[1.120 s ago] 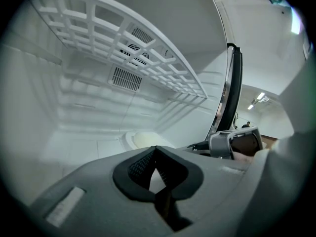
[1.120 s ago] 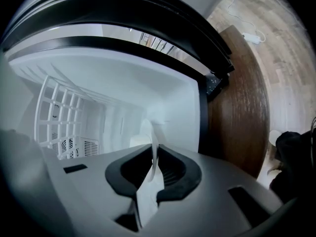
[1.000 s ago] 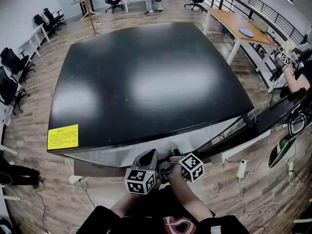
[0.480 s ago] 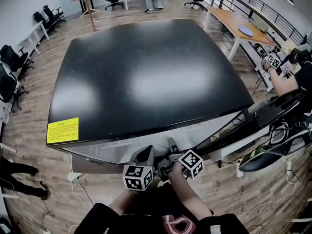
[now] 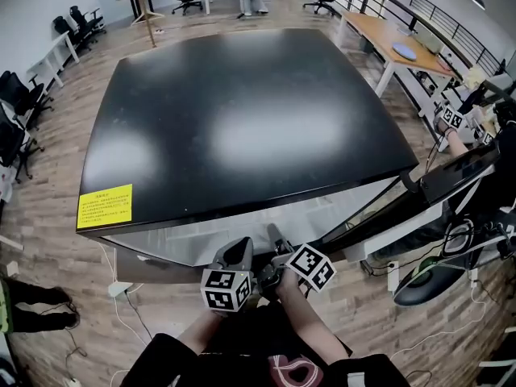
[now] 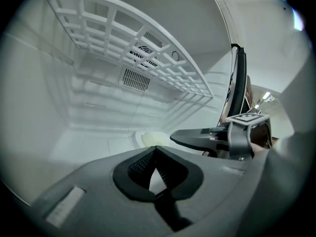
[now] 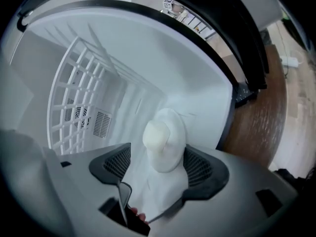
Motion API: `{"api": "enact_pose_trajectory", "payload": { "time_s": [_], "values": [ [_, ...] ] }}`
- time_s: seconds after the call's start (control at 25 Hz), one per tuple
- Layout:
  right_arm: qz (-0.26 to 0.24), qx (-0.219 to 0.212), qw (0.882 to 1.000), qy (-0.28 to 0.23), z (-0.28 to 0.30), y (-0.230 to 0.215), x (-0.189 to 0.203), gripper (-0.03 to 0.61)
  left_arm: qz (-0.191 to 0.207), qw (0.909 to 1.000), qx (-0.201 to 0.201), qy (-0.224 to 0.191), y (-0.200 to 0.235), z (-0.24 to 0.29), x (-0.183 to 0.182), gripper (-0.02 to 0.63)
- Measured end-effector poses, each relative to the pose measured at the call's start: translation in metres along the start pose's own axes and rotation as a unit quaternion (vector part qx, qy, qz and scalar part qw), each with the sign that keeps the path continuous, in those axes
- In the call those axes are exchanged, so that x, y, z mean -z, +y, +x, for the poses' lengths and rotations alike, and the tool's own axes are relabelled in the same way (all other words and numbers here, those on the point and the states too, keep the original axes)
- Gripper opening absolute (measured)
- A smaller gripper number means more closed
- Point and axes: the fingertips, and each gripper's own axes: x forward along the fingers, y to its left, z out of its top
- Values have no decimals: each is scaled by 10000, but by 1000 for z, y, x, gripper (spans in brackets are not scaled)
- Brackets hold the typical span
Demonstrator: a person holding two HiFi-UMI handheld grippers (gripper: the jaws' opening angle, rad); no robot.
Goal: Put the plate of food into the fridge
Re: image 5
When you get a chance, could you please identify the large wooden desk white legs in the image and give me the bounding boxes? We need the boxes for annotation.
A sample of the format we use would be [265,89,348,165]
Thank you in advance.
[337,10,459,119]

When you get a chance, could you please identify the pale grey box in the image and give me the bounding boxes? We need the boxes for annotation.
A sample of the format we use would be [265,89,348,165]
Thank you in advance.
[418,34,444,54]

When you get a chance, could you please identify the black white-trimmed office chair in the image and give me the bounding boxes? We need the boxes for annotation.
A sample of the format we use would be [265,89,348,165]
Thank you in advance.
[393,206,516,308]

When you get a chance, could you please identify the white power cable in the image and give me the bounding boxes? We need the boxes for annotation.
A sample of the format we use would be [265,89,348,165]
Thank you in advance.
[389,288,489,362]
[96,242,150,346]

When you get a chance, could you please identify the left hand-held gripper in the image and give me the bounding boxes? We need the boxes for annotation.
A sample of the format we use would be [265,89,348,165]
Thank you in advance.
[200,236,254,312]

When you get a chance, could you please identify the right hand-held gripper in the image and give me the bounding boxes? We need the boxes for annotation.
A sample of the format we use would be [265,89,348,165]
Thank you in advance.
[257,223,338,298]

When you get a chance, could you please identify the black mini fridge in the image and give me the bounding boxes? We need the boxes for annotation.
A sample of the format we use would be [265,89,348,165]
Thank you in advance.
[75,27,503,268]

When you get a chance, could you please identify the long white desk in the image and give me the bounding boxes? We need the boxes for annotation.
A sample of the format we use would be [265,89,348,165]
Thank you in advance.
[26,30,81,90]

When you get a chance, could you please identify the blue round plate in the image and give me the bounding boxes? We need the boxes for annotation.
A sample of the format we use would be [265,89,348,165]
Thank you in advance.
[392,41,418,61]

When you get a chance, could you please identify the white red-printed sheet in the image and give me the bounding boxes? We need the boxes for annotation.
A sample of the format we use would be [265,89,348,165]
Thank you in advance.
[0,163,13,203]

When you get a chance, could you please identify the person's black shirt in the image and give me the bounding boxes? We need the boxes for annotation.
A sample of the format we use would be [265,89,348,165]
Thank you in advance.
[120,302,412,387]

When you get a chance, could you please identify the person's right forearm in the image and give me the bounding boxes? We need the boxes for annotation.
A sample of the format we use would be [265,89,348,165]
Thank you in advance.
[276,270,350,364]

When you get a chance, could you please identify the person's left forearm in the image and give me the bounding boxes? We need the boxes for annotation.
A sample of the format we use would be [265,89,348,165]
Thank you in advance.
[177,310,227,354]

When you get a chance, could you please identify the white desk frame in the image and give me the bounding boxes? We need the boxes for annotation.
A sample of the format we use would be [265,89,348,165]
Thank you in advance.
[477,324,516,387]

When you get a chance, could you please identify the white table frame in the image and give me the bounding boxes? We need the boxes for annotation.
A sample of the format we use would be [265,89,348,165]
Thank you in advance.
[0,234,24,252]

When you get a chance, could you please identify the black power cable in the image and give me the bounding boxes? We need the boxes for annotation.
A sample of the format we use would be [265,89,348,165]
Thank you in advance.
[127,292,154,338]
[38,301,89,378]

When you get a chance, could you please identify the black metal railing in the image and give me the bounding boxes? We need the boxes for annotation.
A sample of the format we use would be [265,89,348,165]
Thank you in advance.
[338,0,505,76]

